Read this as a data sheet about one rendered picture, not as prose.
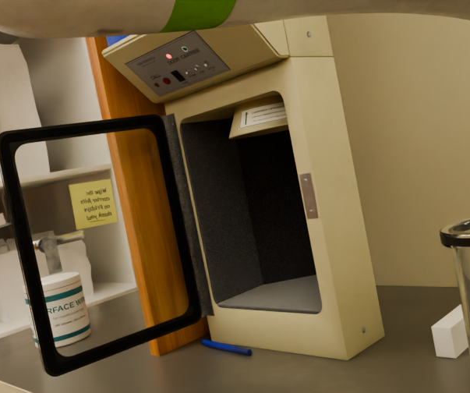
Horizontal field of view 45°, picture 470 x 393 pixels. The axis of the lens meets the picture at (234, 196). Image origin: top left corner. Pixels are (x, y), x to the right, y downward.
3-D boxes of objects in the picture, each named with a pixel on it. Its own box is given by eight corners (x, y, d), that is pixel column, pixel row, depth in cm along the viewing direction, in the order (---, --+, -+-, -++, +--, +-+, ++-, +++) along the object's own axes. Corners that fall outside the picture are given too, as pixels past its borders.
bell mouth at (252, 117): (273, 133, 114) (267, 107, 114) (345, 116, 101) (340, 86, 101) (209, 143, 102) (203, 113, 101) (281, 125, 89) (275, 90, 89)
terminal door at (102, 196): (203, 320, 107) (162, 112, 105) (47, 380, 89) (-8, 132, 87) (201, 320, 108) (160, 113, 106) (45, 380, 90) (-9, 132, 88)
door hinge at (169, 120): (206, 314, 109) (166, 115, 107) (214, 315, 107) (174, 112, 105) (199, 317, 108) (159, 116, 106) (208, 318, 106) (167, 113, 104)
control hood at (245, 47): (163, 103, 107) (152, 51, 107) (291, 56, 84) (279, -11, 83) (111, 107, 99) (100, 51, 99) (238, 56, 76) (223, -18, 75)
